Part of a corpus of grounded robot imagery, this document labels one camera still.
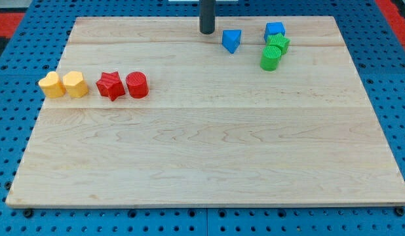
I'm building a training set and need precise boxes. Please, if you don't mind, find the blue cube block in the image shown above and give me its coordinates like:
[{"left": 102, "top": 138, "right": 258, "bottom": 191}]
[{"left": 263, "top": 22, "right": 286, "bottom": 41}]

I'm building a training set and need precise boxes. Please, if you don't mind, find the green star block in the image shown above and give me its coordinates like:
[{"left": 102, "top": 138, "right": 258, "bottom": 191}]
[{"left": 266, "top": 33, "right": 290, "bottom": 54}]

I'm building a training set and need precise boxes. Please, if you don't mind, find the red cylinder block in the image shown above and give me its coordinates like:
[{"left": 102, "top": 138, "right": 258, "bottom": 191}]
[{"left": 126, "top": 71, "right": 149, "bottom": 98}]

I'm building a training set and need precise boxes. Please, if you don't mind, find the blue triangle block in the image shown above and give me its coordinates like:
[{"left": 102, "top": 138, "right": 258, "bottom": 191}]
[{"left": 222, "top": 29, "right": 242, "bottom": 54}]

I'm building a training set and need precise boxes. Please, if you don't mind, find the green cylinder block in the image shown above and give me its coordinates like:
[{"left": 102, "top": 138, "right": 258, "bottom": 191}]
[{"left": 260, "top": 46, "right": 282, "bottom": 71}]

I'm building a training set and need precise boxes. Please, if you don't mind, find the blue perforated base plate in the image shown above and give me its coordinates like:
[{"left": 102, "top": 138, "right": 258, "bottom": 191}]
[{"left": 0, "top": 0, "right": 405, "bottom": 235}]

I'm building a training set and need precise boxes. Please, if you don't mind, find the wooden board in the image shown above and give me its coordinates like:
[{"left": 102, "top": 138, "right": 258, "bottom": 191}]
[{"left": 6, "top": 16, "right": 405, "bottom": 208}]

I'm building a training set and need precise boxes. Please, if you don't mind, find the yellow heart block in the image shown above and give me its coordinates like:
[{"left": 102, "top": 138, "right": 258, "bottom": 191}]
[{"left": 38, "top": 71, "right": 66, "bottom": 98}]

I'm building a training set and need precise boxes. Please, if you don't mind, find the red star block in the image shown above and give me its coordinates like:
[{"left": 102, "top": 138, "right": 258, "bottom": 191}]
[{"left": 96, "top": 71, "right": 125, "bottom": 101}]

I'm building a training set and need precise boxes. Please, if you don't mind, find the yellow hexagon block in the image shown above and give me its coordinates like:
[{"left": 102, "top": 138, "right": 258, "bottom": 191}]
[{"left": 63, "top": 71, "right": 88, "bottom": 98}]

